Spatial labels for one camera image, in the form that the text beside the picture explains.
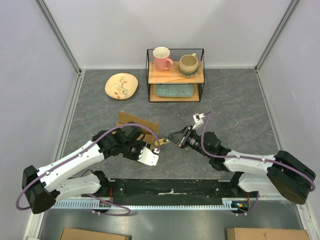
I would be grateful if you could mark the cardboard box bottom right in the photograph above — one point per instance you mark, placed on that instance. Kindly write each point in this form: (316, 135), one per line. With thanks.
(238, 233)

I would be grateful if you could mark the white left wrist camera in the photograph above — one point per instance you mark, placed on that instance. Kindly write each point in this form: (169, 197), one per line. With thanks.
(149, 157)

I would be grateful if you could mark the teal rectangular ceramic tray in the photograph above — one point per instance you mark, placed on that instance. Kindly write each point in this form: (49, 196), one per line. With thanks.
(174, 90)

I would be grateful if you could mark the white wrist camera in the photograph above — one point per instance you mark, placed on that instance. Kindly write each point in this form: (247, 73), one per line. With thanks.
(198, 120)
(149, 157)

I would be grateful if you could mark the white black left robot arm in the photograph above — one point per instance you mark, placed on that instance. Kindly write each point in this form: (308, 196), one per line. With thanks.
(43, 187)

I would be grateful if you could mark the brown cardboard express box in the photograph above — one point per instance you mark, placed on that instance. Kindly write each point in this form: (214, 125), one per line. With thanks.
(124, 118)

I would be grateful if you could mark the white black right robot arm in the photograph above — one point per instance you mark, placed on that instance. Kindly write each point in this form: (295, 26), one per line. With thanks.
(277, 174)

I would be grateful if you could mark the aluminium frame rail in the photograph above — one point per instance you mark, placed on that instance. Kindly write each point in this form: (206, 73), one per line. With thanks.
(58, 34)

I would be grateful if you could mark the grey slotted cable duct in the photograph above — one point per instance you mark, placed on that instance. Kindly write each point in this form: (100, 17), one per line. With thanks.
(158, 203)

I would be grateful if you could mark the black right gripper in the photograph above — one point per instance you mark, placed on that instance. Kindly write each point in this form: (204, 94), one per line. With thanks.
(180, 138)

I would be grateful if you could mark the black wire wooden shelf rack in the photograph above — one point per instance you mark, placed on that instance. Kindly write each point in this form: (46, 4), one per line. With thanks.
(173, 77)

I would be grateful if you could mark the pink ceramic mug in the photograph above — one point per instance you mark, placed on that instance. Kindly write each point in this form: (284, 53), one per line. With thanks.
(162, 60)

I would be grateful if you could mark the cardboard box bottom left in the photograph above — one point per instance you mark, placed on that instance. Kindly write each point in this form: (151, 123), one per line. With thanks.
(80, 234)

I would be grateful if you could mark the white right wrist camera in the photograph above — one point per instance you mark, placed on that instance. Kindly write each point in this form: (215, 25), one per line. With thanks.
(198, 120)

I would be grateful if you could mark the beige stoneware mug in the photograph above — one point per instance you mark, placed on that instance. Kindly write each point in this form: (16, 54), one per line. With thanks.
(188, 65)

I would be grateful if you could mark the beige plate with bird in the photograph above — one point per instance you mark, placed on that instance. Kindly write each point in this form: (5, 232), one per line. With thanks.
(121, 86)

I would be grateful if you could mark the yellow utility knife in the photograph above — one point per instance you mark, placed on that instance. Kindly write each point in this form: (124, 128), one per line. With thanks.
(160, 142)

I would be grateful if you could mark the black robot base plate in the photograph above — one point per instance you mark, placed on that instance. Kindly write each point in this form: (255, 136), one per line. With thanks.
(142, 188)

